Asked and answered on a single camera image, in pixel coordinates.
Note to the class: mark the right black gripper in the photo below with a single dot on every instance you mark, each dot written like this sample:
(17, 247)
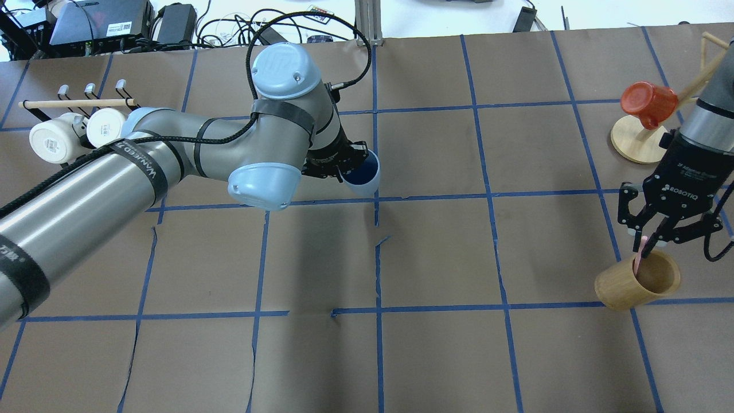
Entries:
(682, 166)

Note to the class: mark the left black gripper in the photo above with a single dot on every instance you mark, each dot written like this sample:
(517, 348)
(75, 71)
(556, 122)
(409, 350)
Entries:
(331, 154)

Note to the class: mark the light blue plastic cup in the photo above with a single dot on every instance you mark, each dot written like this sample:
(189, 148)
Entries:
(365, 179)

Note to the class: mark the pink chopstick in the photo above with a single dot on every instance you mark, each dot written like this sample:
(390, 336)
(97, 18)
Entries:
(638, 255)

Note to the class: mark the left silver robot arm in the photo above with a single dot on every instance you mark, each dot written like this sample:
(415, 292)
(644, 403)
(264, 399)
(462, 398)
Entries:
(294, 130)

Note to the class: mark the bamboo chopstick holder cup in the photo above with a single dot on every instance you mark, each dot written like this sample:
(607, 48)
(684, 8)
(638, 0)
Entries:
(624, 286)

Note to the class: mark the wooden mug tree stand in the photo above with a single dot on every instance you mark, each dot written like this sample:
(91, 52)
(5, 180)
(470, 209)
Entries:
(637, 135)

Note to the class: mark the orange red mug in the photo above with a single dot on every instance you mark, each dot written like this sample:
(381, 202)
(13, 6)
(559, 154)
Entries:
(650, 103)

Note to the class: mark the black power adapter brick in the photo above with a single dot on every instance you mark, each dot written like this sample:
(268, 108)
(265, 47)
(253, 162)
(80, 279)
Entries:
(176, 24)

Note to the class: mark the white mug far rack end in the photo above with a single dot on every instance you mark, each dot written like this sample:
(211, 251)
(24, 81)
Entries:
(105, 126)

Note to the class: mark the white mug rack end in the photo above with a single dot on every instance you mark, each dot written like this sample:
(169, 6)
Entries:
(61, 140)
(105, 126)

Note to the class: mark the black computer box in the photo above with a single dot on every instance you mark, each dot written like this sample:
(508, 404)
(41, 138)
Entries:
(102, 23)

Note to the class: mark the white mug near rack end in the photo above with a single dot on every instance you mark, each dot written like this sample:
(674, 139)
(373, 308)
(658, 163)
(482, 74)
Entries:
(61, 140)

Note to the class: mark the black wire mug rack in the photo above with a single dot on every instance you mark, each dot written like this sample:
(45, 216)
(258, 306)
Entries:
(88, 105)

